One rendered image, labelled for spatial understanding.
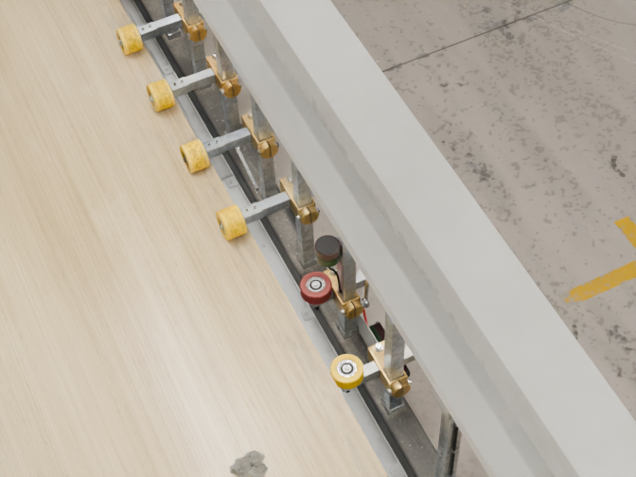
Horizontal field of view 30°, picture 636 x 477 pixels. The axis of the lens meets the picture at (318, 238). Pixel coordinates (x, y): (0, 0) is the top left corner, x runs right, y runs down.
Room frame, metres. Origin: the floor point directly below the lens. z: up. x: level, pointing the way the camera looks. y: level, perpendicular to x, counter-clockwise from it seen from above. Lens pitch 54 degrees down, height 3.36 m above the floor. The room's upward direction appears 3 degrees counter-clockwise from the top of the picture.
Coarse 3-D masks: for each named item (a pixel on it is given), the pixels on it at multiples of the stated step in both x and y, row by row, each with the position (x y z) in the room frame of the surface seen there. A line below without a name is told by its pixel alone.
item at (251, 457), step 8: (248, 456) 1.20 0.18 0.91; (256, 456) 1.20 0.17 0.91; (264, 456) 1.20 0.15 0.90; (240, 464) 1.18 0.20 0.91; (248, 464) 1.18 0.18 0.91; (256, 464) 1.18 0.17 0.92; (264, 464) 1.18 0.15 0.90; (232, 472) 1.17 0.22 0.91; (240, 472) 1.16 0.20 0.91; (248, 472) 1.16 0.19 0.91; (256, 472) 1.16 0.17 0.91; (264, 472) 1.16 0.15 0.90
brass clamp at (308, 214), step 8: (280, 184) 1.95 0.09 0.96; (288, 184) 1.94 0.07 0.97; (288, 192) 1.91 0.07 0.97; (312, 200) 1.88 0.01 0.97; (296, 208) 1.86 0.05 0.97; (304, 208) 1.86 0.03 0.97; (312, 208) 1.85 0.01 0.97; (296, 216) 1.85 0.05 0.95; (304, 216) 1.84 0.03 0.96; (312, 216) 1.84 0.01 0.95
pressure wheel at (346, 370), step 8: (336, 360) 1.44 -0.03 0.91; (344, 360) 1.44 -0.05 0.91; (352, 360) 1.44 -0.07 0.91; (360, 360) 1.44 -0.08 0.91; (336, 368) 1.42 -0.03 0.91; (344, 368) 1.41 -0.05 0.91; (352, 368) 1.42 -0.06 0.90; (360, 368) 1.41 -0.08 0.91; (336, 376) 1.40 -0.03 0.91; (344, 376) 1.40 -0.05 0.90; (352, 376) 1.40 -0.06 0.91; (360, 376) 1.39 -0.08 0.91; (344, 384) 1.38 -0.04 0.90; (352, 384) 1.38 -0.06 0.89
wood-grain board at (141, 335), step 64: (0, 0) 2.78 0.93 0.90; (64, 0) 2.76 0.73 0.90; (0, 64) 2.50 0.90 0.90; (64, 64) 2.49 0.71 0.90; (128, 64) 2.47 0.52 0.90; (0, 128) 2.25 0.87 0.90; (64, 128) 2.24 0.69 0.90; (128, 128) 2.23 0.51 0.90; (0, 192) 2.02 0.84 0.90; (64, 192) 2.01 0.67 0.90; (128, 192) 2.00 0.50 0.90; (192, 192) 1.98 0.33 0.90; (0, 256) 1.81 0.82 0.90; (64, 256) 1.80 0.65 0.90; (128, 256) 1.78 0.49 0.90; (192, 256) 1.77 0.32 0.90; (256, 256) 1.76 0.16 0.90; (0, 320) 1.61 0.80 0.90; (64, 320) 1.60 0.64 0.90; (128, 320) 1.59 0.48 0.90; (192, 320) 1.58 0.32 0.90; (256, 320) 1.57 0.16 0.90; (0, 384) 1.43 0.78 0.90; (64, 384) 1.42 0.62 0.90; (128, 384) 1.41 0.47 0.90; (192, 384) 1.40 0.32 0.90; (256, 384) 1.39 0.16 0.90; (320, 384) 1.38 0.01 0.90; (0, 448) 1.26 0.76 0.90; (64, 448) 1.25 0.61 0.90; (128, 448) 1.24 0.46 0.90; (192, 448) 1.23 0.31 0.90; (256, 448) 1.23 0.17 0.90; (320, 448) 1.22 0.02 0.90
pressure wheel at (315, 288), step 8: (312, 272) 1.70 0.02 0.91; (304, 280) 1.68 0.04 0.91; (312, 280) 1.68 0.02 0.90; (320, 280) 1.67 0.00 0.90; (328, 280) 1.67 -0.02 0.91; (304, 288) 1.65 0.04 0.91; (312, 288) 1.65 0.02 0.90; (320, 288) 1.65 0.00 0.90; (328, 288) 1.65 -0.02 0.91; (304, 296) 1.64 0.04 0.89; (312, 296) 1.63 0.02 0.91; (320, 296) 1.63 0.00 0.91; (328, 296) 1.64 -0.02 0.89; (312, 304) 1.62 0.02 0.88
